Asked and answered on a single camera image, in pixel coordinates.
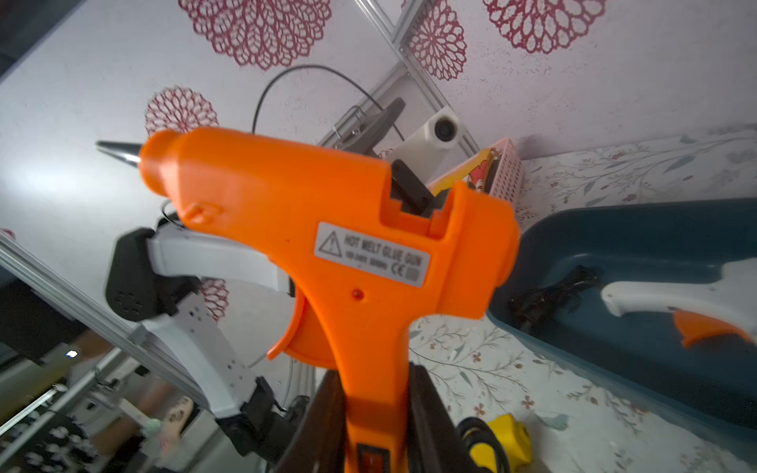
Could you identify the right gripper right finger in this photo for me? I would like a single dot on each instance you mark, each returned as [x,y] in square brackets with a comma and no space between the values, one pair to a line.
[433,445]

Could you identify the orange hot glue gun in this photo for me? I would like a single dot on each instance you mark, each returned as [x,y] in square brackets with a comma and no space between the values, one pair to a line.
[370,269]

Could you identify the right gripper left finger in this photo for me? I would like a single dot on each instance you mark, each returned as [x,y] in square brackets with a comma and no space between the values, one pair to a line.
[319,443]

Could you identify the teal plastic storage box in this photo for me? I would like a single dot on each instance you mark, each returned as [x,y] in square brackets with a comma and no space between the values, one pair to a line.
[552,304]

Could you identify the yellow cartoon cloth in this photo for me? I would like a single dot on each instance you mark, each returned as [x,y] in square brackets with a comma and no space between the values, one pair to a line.
[472,172]

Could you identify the yellow hot glue gun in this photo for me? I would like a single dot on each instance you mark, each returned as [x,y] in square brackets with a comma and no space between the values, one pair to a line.
[502,445]

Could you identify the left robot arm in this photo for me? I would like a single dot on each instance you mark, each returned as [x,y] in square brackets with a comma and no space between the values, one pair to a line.
[155,280]

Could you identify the white hot glue gun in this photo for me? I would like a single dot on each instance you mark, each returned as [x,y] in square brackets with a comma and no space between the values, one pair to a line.
[699,311]

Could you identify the pink perforated basket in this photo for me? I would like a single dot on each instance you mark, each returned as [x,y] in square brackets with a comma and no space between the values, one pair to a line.
[506,174]

